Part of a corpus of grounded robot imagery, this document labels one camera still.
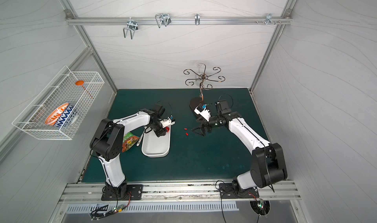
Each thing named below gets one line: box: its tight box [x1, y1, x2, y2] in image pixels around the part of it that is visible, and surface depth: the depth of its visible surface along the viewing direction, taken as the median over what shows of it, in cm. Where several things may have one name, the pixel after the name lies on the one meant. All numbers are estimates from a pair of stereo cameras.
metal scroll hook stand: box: [183, 63, 226, 102], surface depth 88 cm
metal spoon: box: [136, 128, 146, 147], surface depth 94 cm
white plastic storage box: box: [141, 124, 172, 159], surface depth 88 cm
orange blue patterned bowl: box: [44, 102, 76, 128], surface depth 61 cm
